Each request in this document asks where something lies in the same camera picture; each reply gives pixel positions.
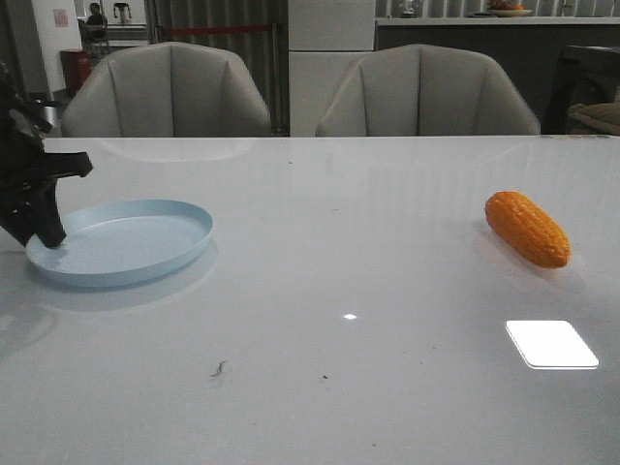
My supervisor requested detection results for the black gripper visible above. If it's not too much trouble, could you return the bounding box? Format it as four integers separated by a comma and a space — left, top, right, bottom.
1, 62, 93, 247

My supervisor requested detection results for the dark grey counter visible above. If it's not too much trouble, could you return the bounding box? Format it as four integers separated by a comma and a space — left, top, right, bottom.
375, 16, 619, 126

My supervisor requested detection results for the pink wall notice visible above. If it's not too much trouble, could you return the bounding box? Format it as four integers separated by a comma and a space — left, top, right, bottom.
52, 9, 69, 28

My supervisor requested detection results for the red barrier belt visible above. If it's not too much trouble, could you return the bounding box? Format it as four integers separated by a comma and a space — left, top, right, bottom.
163, 24, 272, 36

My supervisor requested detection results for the right beige leather chair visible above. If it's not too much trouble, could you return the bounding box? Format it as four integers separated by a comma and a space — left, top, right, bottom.
316, 45, 540, 137

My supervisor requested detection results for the beige leather chair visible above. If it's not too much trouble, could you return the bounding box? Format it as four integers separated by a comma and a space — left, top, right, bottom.
61, 42, 271, 138
316, 45, 540, 137

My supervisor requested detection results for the left beige leather chair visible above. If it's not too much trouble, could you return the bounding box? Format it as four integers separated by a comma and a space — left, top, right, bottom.
61, 42, 271, 138

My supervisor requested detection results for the fruit bowl on counter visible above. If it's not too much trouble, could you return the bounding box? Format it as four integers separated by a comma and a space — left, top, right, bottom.
486, 0, 532, 17

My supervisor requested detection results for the white cabinet column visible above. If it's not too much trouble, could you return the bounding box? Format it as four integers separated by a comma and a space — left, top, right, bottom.
288, 0, 376, 137

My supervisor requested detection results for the red trash bin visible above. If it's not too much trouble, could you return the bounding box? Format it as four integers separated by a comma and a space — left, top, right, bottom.
60, 49, 92, 97

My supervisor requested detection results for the light blue oval plate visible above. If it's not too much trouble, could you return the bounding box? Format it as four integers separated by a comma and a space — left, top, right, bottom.
25, 199, 214, 288

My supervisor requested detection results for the orange plastic corn cob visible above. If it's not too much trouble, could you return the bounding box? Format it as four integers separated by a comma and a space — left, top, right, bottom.
484, 191, 571, 269

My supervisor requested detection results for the beige cushion at right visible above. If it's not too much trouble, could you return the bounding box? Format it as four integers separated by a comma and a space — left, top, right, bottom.
568, 103, 619, 136

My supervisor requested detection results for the seated person in background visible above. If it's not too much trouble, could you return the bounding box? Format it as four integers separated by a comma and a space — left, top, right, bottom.
85, 2, 108, 40

